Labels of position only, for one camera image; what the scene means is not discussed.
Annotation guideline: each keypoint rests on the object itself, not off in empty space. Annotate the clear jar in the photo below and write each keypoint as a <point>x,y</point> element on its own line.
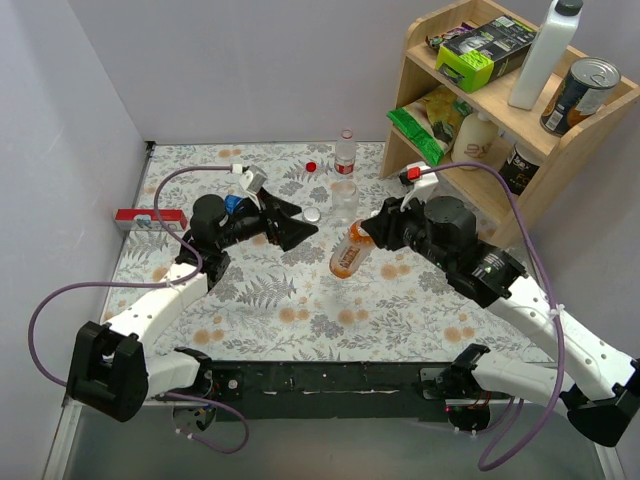
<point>345,201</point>

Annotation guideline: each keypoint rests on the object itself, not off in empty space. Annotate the tin can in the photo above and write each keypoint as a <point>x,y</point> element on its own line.
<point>587,84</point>

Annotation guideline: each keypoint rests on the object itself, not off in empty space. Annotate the orange juice bottle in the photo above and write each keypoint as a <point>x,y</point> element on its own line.
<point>351,252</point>

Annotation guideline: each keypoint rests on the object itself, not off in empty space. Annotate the black jar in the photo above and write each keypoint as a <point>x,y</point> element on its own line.
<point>519,168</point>

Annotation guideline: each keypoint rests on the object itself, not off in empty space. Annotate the red label water bottle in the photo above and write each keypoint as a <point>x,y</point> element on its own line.
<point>345,153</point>

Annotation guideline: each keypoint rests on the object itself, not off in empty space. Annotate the blue label water bottle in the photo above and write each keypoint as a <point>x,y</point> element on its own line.
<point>235,204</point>

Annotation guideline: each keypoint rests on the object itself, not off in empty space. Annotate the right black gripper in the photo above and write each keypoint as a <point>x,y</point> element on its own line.
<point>383,228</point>

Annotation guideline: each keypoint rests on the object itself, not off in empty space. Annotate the snack packet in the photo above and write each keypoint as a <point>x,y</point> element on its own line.
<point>436,41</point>

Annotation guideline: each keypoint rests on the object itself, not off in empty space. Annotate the silver jar lid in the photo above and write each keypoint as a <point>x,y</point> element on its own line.
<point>311,215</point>

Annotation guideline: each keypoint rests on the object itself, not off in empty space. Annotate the wooden shelf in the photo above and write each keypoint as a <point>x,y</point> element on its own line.
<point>562,157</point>

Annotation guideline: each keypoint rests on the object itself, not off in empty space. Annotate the white tall bottle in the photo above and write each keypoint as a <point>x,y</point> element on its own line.
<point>548,47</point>

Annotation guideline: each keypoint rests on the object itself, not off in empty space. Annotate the cream round bottle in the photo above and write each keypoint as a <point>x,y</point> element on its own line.
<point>475,139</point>

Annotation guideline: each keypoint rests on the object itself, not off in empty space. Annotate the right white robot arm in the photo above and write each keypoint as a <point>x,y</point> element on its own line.
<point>599,389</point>

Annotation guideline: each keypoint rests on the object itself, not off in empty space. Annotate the green black box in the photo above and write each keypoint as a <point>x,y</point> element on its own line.
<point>474,59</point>

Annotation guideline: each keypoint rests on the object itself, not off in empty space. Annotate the red toothpaste box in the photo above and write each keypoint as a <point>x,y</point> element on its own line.
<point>138,219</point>

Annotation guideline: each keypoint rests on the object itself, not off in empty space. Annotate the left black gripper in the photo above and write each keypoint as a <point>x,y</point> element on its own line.
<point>272,223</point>

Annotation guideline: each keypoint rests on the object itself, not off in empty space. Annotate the black base frame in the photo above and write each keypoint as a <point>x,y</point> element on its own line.
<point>278,390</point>

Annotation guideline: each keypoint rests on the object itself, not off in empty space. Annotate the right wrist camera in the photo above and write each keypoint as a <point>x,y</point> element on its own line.
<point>419,181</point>

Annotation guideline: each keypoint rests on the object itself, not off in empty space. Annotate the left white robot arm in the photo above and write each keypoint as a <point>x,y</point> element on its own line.
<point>112,369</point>

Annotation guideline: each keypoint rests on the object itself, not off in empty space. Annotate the green chip bag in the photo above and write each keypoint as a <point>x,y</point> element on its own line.
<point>432,122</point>

